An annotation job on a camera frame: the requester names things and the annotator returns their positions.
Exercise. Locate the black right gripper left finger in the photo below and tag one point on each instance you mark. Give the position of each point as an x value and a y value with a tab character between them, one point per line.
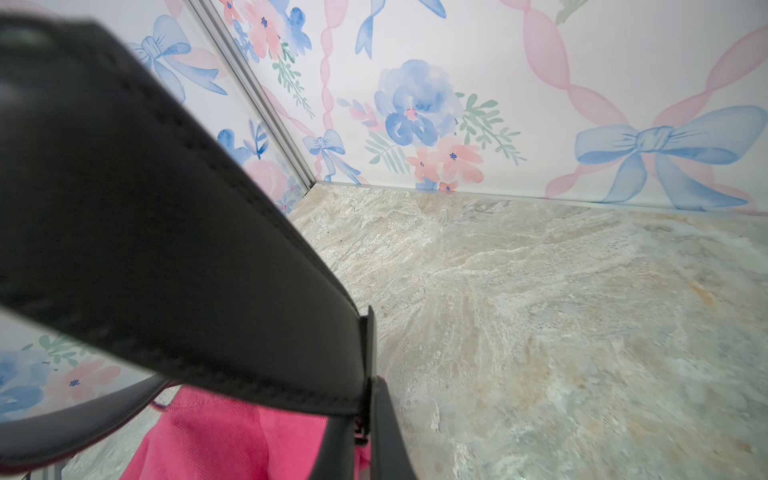
336	456

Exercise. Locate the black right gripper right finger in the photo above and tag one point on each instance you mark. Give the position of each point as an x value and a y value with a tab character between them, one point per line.
389	457

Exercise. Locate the black leather belt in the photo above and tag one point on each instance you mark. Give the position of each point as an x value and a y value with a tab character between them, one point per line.
126	226

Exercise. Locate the pink trousers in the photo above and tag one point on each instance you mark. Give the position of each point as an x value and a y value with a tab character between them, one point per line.
201	435

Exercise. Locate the left rear aluminium corner post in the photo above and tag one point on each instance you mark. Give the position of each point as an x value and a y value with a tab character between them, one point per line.
257	95

